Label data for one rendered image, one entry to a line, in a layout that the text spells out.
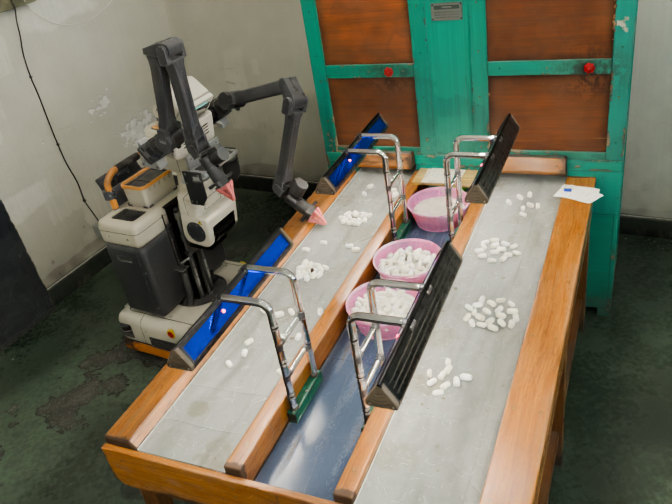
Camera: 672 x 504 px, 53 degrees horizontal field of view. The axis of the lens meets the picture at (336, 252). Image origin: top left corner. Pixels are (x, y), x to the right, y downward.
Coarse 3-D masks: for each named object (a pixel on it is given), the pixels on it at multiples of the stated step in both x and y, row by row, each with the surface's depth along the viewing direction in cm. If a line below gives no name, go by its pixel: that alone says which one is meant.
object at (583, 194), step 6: (564, 186) 284; (570, 186) 283; (576, 186) 282; (558, 192) 281; (564, 192) 279; (570, 192) 279; (576, 192) 278; (582, 192) 277; (588, 192) 277; (594, 192) 276; (570, 198) 275; (576, 198) 274; (582, 198) 273; (588, 198) 273; (594, 198) 272
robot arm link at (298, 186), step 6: (294, 180) 283; (300, 180) 284; (276, 186) 288; (288, 186) 286; (294, 186) 283; (300, 186) 281; (306, 186) 283; (276, 192) 289; (282, 192) 287; (294, 192) 284; (300, 192) 283
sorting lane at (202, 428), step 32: (352, 192) 314; (384, 192) 309; (320, 224) 293; (352, 224) 289; (320, 256) 271; (352, 256) 267; (288, 288) 255; (320, 288) 252; (256, 320) 241; (288, 320) 238; (224, 352) 228; (256, 352) 226; (288, 352) 223; (192, 384) 217; (224, 384) 214; (256, 384) 212; (192, 416) 204; (224, 416) 202; (160, 448) 195; (192, 448) 193; (224, 448) 192
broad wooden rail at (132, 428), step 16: (352, 176) 328; (320, 208) 301; (288, 224) 292; (304, 224) 290; (288, 256) 274; (224, 336) 235; (208, 352) 228; (160, 384) 215; (176, 384) 215; (144, 400) 210; (160, 400) 209; (128, 416) 205; (144, 416) 204; (160, 416) 206; (112, 432) 200; (128, 432) 199; (144, 432) 200; (128, 448) 198
